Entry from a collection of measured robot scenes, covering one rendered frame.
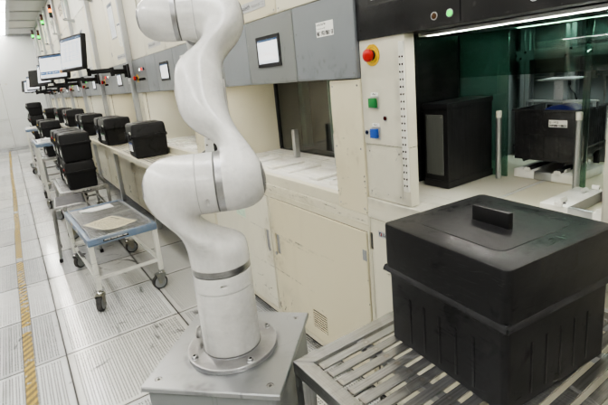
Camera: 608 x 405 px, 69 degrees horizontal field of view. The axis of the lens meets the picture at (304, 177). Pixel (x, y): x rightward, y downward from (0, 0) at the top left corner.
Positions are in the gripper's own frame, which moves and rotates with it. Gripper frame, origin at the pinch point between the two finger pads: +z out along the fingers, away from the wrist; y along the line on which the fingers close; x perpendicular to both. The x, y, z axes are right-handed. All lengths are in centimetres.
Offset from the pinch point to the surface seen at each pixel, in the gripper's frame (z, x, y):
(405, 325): 21, -71, 34
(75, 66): -54, 238, -112
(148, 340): 100, 77, -55
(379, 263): 38, -5, 50
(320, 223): 31, 26, 35
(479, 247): 0, -84, 42
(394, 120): -13, -14, 55
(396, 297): 16, -68, 33
